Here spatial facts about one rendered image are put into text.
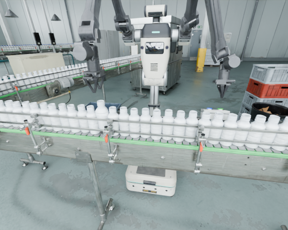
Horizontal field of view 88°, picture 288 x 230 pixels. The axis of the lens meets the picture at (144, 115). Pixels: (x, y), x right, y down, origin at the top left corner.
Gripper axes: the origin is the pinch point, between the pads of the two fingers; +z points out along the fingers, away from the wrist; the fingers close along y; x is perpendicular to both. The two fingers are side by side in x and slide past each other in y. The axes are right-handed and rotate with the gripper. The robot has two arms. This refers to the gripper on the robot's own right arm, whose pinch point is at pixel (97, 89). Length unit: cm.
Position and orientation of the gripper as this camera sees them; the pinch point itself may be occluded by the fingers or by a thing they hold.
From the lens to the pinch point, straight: 78.7
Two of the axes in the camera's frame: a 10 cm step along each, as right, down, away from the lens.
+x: 9.9, 0.7, -1.5
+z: 0.0, 9.0, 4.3
